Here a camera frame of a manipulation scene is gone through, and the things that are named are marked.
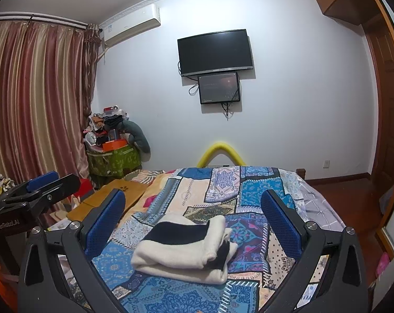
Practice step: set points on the brown wooden door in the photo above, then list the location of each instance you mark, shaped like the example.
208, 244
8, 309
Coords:
381, 104

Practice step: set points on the striped satin curtain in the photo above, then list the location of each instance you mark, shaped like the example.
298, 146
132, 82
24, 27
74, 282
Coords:
37, 104

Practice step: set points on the white wall socket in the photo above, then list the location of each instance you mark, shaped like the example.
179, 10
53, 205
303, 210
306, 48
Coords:
326, 164

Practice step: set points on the small black monitor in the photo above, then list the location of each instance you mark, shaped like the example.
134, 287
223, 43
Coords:
219, 88

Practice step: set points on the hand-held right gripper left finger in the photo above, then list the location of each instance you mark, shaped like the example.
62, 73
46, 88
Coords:
105, 221

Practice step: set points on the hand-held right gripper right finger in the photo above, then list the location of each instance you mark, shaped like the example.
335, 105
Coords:
281, 225

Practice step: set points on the black and white striped sweater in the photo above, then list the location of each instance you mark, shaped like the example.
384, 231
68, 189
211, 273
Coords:
171, 254

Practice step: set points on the peach floral blanket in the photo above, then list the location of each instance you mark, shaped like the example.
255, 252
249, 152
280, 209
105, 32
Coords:
151, 189

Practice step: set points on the red box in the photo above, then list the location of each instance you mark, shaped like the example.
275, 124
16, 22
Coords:
85, 187

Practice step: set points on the pile of clutter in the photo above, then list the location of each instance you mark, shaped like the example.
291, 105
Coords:
102, 124

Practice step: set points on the green patterned storage box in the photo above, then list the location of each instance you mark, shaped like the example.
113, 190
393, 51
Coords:
115, 161

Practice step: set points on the orange box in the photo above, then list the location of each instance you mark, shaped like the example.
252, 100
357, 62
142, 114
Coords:
114, 145

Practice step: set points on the white curtain rail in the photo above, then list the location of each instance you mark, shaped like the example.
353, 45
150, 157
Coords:
37, 19

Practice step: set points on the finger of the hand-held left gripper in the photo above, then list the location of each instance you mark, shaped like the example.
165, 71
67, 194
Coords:
42, 181
65, 186

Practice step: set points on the white air conditioner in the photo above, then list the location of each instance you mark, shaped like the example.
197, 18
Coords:
131, 24

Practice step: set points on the grey checked bed sheet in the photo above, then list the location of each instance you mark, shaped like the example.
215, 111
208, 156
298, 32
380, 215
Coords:
317, 202

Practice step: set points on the blue patchwork blanket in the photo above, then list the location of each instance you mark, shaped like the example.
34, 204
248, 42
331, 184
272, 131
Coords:
242, 231

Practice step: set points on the yellow foam tube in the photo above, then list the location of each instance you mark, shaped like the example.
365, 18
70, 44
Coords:
221, 146

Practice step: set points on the pink object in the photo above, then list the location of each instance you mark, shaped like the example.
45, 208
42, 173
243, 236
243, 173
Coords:
382, 265

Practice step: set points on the dark wooden bed post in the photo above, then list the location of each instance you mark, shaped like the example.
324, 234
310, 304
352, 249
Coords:
301, 172

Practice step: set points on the person's left forearm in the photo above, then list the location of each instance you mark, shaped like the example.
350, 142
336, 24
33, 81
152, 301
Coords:
1, 287

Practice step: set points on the black wall television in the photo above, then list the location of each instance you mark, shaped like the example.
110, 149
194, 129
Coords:
215, 52

